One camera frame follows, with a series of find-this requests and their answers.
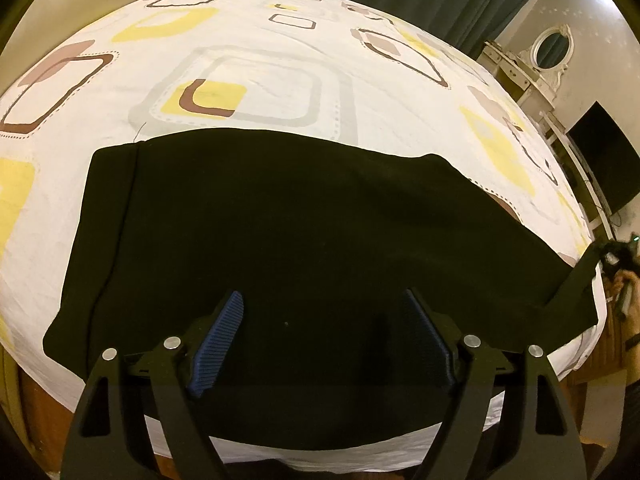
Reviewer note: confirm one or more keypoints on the black monitor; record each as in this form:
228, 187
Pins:
605, 155

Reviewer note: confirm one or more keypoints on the cream tufted headboard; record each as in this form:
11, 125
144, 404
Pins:
65, 0

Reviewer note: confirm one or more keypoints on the printed bed sheet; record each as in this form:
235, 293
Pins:
275, 50

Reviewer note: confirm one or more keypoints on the black pants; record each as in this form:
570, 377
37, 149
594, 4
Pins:
300, 235

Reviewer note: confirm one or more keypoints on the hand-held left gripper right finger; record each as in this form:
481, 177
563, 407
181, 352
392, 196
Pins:
430, 340

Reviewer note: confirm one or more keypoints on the wooden bed frame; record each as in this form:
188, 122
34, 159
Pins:
40, 410

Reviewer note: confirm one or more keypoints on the white vanity dresser with mirror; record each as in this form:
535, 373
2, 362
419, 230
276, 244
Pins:
542, 87

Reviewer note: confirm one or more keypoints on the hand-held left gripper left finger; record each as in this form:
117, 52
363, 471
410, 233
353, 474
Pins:
220, 340

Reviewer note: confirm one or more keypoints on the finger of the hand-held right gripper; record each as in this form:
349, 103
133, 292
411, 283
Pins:
580, 270

